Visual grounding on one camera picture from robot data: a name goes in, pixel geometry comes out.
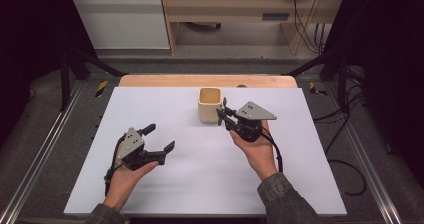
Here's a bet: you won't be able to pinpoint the black floor cable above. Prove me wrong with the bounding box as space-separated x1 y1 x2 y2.
312 92 368 197

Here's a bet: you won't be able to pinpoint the aluminium floor rail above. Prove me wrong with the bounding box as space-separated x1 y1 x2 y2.
0 80 85 224
323 83 405 224

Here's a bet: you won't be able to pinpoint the black curtain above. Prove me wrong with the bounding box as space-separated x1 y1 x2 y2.
328 0 424 180
0 0 98 147

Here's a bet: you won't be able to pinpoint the white cabinet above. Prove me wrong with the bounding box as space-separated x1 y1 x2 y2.
72 0 171 51

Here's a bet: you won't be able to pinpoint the black metal stand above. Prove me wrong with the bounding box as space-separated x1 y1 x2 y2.
59 45 129 112
282 48 350 113

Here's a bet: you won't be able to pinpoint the yellow black striped marker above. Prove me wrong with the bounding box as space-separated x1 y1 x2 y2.
308 81 328 97
94 80 109 98

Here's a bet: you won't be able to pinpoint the black hanging desk cables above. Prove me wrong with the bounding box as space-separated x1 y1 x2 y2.
291 0 328 56

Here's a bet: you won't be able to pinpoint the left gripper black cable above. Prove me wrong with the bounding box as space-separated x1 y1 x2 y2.
103 135 128 197

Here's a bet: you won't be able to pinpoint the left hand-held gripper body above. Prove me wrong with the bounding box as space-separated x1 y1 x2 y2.
115 126 167 172

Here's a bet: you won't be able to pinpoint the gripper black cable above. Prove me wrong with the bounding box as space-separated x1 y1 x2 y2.
103 135 128 197
261 131 285 174

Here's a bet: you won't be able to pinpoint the cream square ceramic cup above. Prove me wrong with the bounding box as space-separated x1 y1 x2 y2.
197 87 224 124

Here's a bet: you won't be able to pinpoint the person's right hand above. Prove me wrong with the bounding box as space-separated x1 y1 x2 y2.
229 119 280 182

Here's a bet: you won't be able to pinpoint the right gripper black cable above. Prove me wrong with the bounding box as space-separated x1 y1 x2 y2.
261 131 285 174

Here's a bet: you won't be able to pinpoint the person's left hand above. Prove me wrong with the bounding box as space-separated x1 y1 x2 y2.
102 143 160 214

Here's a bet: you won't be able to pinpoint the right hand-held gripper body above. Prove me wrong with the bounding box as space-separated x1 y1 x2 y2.
225 101 278 143

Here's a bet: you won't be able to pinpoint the white table sheet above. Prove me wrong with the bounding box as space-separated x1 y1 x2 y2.
63 86 348 217

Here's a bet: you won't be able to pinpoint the light wooden desk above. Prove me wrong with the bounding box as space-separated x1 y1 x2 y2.
159 0 348 56

